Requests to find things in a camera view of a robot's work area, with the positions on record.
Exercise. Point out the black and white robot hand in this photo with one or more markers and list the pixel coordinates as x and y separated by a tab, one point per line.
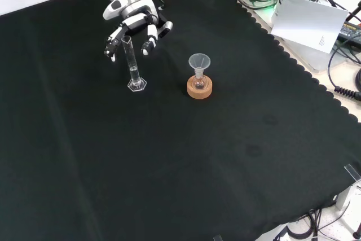
135	21

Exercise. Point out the clear graduated cylinder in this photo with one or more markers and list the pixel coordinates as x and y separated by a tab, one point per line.
134	71

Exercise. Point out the clear plastic funnel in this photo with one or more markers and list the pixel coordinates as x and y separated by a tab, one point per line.
199	61

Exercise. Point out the small round-bottom glass flask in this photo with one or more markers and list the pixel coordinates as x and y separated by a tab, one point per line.
199	83

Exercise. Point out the black bench cloth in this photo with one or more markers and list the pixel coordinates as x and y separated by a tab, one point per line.
169	153

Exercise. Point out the pale board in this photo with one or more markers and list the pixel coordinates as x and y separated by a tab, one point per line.
307	23

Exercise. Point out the black power adapter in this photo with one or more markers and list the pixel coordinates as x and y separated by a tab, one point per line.
351	30

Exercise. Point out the clear tape strip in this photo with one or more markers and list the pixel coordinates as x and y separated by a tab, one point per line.
217	238
352	171

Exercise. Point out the grey metal base plate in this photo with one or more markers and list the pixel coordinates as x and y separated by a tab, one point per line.
313	57

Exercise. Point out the white metal bracket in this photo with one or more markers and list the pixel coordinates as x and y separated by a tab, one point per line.
348	196

